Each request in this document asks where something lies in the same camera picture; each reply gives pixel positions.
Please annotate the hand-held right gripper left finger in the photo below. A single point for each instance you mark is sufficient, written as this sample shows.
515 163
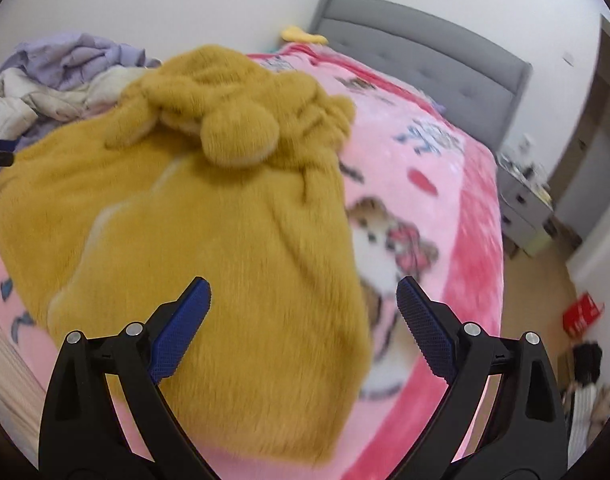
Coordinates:
177 332

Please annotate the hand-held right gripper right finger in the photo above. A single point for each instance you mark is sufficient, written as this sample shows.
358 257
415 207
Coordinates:
427 332

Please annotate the yellow fleece garment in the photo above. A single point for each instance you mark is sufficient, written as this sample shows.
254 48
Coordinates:
225 240

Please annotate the white crumpled cloth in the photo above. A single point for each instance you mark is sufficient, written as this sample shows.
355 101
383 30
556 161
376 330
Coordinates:
15 110

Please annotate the purple crumpled cloth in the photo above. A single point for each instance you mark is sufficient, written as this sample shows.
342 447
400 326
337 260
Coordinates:
80 57

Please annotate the pink printed blanket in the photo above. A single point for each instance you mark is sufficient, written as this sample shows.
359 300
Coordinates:
435 195

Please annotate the red cardboard box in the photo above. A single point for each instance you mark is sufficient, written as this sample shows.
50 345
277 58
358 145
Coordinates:
582 316

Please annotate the grey nightstand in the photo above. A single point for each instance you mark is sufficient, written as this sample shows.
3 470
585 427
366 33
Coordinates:
522 205

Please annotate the black bag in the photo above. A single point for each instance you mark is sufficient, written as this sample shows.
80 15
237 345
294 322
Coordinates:
587 362

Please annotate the striped cloth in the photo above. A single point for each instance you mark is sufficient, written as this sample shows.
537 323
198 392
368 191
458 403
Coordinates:
582 415

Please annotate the grey room door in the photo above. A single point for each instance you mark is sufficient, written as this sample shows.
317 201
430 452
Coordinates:
592 130

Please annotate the grey padded headboard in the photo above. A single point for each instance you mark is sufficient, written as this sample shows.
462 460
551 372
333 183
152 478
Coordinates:
435 55

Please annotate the yellow plush pillow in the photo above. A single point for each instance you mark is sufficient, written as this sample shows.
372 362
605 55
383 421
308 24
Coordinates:
302 35

